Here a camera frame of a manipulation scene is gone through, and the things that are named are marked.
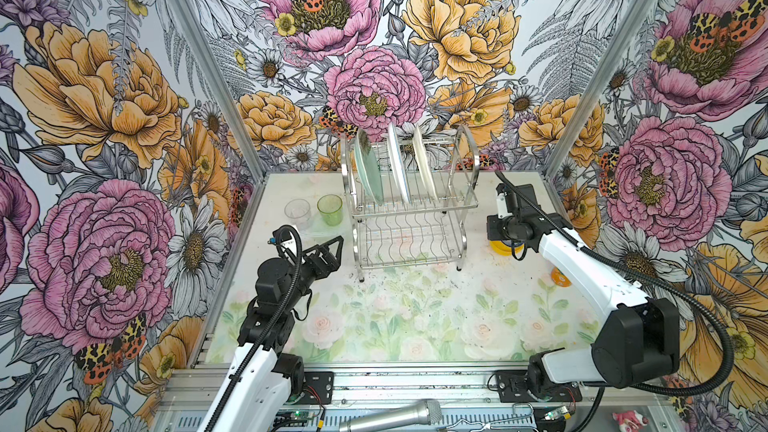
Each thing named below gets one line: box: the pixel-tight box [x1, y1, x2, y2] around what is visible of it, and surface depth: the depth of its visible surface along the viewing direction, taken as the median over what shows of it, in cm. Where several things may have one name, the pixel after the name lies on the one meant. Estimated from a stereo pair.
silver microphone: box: [339, 399, 443, 432], surface depth 70 cm
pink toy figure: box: [612, 410, 649, 432], surface depth 69 cm
